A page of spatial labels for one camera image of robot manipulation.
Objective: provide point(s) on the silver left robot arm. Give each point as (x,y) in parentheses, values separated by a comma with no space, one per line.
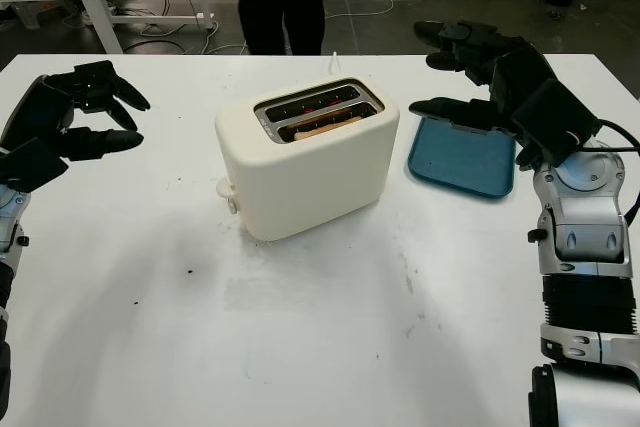
(7,227)

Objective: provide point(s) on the cream two-slot toaster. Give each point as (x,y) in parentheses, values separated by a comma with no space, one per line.
(300,187)

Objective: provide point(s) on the toast slice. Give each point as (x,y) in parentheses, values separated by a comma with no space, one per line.
(320,131)

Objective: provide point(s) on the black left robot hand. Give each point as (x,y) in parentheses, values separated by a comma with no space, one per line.
(40,112)

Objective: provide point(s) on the person in black trousers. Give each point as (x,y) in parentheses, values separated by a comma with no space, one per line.
(280,2)

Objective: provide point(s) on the blue plastic tray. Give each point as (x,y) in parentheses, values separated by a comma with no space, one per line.
(460,162)

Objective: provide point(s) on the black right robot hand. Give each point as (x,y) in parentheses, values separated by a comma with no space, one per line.
(520,72)

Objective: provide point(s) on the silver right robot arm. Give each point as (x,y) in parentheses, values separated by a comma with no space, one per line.
(585,227)

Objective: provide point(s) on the cream toaster lever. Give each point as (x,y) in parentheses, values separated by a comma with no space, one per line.
(225,189)

